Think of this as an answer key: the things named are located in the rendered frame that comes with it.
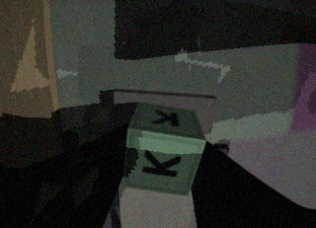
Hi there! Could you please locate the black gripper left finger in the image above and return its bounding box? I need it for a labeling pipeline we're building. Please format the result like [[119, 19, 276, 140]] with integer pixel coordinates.
[[0, 124, 129, 228]]

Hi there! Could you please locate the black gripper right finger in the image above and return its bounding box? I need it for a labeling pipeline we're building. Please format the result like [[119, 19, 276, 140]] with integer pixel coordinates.
[[191, 141, 316, 228]]

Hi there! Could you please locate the green labelled cube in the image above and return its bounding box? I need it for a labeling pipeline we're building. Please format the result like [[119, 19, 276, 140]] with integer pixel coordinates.
[[122, 102, 206, 196]]

